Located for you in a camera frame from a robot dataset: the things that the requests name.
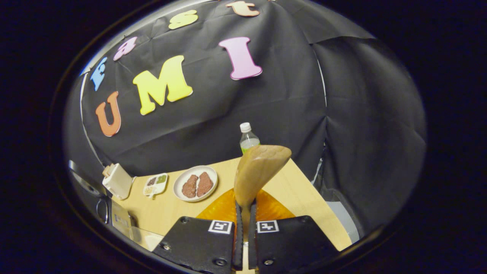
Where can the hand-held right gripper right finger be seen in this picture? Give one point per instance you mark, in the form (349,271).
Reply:
(289,243)

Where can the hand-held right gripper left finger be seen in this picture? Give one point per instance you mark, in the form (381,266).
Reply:
(201,243)

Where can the wooden spoon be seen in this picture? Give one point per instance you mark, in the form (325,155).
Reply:
(258,171)

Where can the white round plate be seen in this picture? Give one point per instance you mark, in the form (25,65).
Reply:
(179,192)

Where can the brown meat piece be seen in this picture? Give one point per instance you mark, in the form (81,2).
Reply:
(189,186)
(204,184)

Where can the white divided bean dish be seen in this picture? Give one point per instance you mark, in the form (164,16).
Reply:
(155,185)

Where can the white toaster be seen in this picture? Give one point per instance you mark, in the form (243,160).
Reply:
(118,183)

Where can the green drink bottle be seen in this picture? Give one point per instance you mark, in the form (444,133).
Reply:
(248,140)

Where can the toast slice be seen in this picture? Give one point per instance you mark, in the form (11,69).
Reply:
(108,170)

